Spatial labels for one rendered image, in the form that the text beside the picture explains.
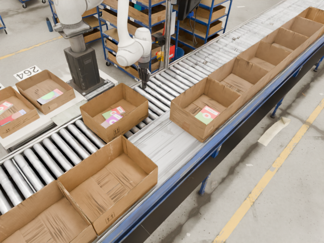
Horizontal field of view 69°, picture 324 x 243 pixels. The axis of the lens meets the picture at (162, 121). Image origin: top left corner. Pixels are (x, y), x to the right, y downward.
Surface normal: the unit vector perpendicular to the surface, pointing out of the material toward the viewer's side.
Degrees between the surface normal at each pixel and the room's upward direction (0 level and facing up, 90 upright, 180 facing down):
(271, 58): 89
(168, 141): 0
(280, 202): 0
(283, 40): 89
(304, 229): 0
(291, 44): 89
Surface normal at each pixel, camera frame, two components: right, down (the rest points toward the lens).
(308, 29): -0.70, 0.49
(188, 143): 0.04, -0.68
